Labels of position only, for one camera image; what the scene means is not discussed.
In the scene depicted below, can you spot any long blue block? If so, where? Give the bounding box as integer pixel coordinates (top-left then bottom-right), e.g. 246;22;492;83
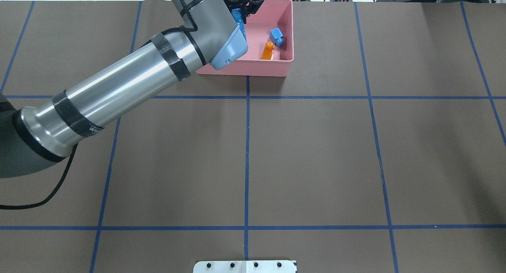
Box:
231;8;247;40

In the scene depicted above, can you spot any small blue block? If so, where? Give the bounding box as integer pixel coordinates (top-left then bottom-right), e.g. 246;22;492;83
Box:
269;28;285;47

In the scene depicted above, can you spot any white pedestal column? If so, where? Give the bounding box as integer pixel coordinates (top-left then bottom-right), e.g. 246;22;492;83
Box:
193;260;298;273

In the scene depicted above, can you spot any pink plastic box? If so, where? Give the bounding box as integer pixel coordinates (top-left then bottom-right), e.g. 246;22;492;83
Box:
197;0;295;77

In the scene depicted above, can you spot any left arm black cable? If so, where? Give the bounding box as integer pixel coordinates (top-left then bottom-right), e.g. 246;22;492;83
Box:
0;143;79;210

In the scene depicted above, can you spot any orange block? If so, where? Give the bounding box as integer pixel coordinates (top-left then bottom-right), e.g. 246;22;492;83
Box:
261;41;276;60

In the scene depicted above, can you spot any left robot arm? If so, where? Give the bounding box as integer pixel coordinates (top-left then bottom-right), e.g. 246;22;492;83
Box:
1;0;264;178

